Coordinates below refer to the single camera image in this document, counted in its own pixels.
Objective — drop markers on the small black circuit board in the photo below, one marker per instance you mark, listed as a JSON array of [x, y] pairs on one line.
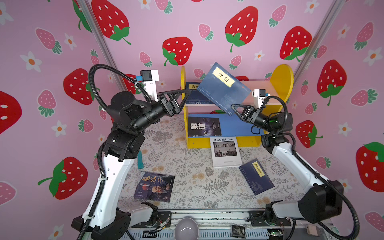
[[238, 231]]

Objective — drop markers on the navy book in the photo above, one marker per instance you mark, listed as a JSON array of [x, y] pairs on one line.
[[256, 177]]

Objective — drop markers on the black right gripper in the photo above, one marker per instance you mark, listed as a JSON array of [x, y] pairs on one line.
[[250, 115]]

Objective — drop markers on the black wolf cover book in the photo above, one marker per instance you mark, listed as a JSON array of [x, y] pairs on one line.
[[204, 127]]

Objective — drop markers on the white photo cover book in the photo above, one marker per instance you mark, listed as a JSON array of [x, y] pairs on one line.
[[225, 152]]

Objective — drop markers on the yellow wooden bookshelf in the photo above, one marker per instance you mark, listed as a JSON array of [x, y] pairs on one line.
[[278, 83]]

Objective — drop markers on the grey bowl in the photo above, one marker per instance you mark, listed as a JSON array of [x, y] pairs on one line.
[[186, 229]]

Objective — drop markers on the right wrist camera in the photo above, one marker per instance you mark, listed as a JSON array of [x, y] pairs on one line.
[[259, 97]]

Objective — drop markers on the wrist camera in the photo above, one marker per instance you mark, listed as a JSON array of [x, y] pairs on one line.
[[259, 97], [148, 79]]

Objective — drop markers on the beige small box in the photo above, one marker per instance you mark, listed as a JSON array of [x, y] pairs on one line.
[[313, 230]]

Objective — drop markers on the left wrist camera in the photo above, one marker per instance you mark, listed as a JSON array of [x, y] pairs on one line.
[[148, 79]]

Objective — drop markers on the teal plastic bar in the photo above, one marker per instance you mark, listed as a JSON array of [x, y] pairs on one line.
[[140, 160]]

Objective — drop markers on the blue book yellow label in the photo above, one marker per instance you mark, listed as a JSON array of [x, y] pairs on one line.
[[196, 98]]

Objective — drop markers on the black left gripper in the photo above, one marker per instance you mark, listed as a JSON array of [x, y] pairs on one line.
[[165, 107]]

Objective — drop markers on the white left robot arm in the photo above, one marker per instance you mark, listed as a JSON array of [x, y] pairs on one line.
[[103, 220]]

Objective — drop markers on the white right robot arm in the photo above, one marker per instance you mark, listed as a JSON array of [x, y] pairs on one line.
[[320, 202]]

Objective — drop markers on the dark portrait cover book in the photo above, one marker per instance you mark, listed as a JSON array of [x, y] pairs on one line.
[[155, 187]]

